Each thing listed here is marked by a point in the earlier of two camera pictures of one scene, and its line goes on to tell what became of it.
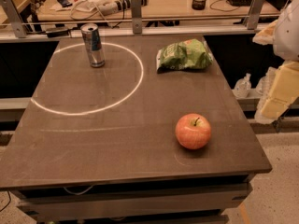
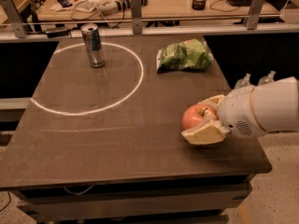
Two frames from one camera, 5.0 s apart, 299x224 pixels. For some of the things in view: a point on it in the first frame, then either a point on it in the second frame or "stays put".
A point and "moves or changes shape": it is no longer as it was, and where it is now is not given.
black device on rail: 57,33 stays put
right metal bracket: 257,5 stays put
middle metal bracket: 136,12 stays put
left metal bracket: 17,23 stays put
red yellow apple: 192,131 moves or changes shape
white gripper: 288,35 -> 237,112
